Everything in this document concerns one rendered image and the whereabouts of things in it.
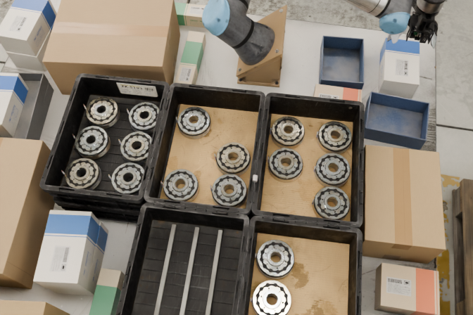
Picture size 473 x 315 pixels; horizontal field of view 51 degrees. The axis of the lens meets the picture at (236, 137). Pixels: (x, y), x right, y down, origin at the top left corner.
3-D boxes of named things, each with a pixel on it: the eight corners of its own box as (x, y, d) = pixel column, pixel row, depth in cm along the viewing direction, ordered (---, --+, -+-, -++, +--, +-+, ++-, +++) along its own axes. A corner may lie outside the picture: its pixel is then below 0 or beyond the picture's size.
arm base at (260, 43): (248, 34, 183) (229, 19, 178) (279, 22, 172) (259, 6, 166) (238, 69, 178) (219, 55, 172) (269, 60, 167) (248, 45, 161)
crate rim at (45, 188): (79, 76, 160) (77, 72, 158) (171, 86, 157) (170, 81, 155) (40, 192, 141) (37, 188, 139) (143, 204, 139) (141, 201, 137)
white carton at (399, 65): (380, 50, 188) (386, 34, 180) (412, 54, 187) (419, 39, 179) (377, 94, 179) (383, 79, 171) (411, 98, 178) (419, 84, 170)
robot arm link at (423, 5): (420, -17, 146) (448, -14, 145) (415, -6, 150) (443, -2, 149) (419, 3, 143) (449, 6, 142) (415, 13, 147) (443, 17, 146)
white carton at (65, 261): (60, 220, 149) (50, 209, 141) (100, 221, 149) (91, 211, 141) (45, 287, 140) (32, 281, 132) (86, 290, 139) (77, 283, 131)
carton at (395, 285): (374, 309, 144) (380, 305, 137) (375, 268, 149) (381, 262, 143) (431, 318, 142) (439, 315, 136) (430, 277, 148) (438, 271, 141)
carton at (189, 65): (190, 41, 192) (188, 30, 187) (205, 43, 191) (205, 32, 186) (176, 92, 181) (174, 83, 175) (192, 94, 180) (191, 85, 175)
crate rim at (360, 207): (265, 95, 155) (266, 91, 153) (362, 105, 153) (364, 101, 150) (250, 217, 136) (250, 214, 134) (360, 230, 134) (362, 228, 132)
